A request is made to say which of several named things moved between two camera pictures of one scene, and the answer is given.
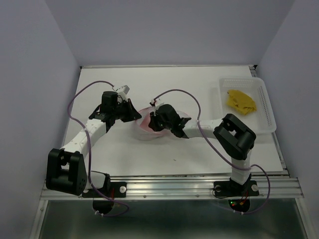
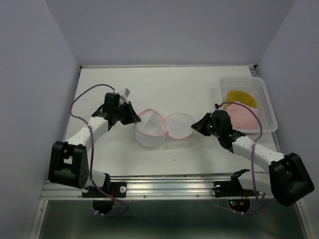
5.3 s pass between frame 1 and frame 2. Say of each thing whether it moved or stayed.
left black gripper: stayed
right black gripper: moved
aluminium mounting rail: stayed
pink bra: moved
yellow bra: stayed
